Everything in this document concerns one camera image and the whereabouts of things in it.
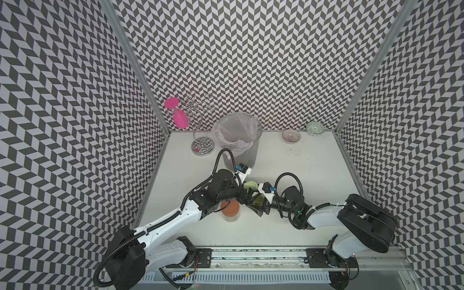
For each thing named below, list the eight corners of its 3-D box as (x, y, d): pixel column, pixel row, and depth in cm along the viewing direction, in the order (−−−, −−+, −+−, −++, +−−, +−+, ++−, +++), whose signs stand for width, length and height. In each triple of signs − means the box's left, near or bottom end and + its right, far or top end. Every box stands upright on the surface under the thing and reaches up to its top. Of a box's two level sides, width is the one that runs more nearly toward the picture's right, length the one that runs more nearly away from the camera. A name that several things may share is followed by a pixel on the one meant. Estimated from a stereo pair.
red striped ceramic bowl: (283, 144, 113) (284, 139, 110) (281, 133, 119) (282, 129, 116) (300, 144, 113) (302, 139, 109) (297, 133, 119) (299, 128, 116)
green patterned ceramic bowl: (308, 137, 116) (310, 132, 112) (304, 127, 122) (306, 121, 119) (325, 137, 116) (327, 132, 112) (320, 127, 122) (323, 121, 119)
